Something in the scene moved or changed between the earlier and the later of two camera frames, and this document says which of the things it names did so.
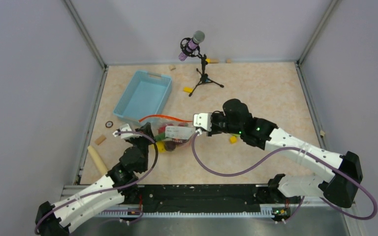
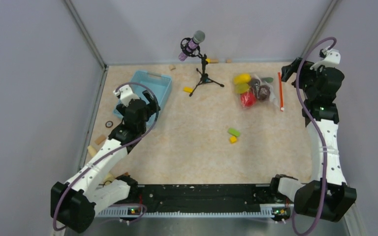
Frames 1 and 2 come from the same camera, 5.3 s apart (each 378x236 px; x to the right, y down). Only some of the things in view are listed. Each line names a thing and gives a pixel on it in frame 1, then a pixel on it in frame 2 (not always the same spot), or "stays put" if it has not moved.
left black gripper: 146,129 to 152,107
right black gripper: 213,131 to 294,67
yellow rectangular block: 188,90 stays put
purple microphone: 198,37 stays put
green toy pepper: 160,136 to 268,79
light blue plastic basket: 145,96 stays put
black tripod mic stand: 189,50 stays put
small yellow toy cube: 233,139 stays put
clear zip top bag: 169,133 to 253,90
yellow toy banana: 161,146 to 242,78
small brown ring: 109,124 stays put
